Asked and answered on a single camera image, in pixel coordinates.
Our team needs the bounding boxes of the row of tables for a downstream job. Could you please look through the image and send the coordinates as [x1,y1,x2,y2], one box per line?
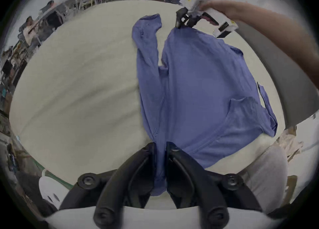
[17,0,132,49]

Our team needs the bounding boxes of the white plastic chair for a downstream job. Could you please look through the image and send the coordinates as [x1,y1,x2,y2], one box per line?
[38,169,72,210]

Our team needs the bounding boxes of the person's legs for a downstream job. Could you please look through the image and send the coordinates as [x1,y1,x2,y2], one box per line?
[239,145,289,215]

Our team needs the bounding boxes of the person's body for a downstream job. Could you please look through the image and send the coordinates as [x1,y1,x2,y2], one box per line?
[235,27,319,129]

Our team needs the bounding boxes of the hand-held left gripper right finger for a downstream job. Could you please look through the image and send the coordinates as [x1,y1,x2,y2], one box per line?
[166,142,263,227]

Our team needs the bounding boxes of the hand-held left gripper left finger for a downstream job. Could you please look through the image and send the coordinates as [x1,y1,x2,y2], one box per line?
[60,142,156,227]

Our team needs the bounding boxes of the person's right hand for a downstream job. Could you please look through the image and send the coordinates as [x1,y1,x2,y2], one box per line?
[199,0,236,21]

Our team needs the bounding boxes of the person's right forearm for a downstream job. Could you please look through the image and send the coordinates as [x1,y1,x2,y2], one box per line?
[230,1,319,90]

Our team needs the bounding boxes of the blue long-sleeved shirt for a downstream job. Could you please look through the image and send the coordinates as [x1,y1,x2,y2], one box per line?
[132,13,278,196]

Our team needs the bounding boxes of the bed with beige sheet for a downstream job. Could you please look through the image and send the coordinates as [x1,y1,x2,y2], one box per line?
[9,0,287,210]

